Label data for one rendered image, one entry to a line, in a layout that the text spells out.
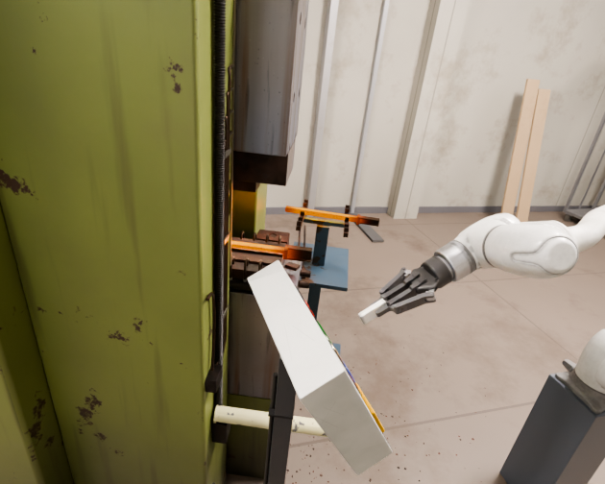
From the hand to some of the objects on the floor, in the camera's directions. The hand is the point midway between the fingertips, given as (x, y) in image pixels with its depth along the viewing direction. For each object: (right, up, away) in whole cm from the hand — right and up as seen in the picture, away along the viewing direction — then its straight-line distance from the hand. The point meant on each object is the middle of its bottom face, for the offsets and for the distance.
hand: (373, 311), depth 93 cm
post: (-30, -102, +31) cm, 110 cm away
